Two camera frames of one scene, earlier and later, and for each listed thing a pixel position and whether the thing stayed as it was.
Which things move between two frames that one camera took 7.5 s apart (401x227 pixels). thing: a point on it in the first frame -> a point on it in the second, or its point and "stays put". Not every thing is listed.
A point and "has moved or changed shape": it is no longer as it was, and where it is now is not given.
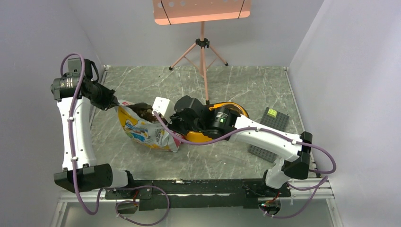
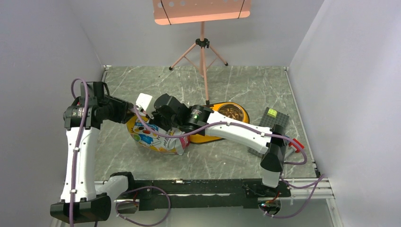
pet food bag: x=142 y=126 has moved or changed shape
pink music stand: x=172 y=12 stays put
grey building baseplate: x=280 y=123 stays put
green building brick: x=272 y=112 stays put
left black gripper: x=109 y=101 -> x=123 y=106
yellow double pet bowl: x=197 y=136 stays put
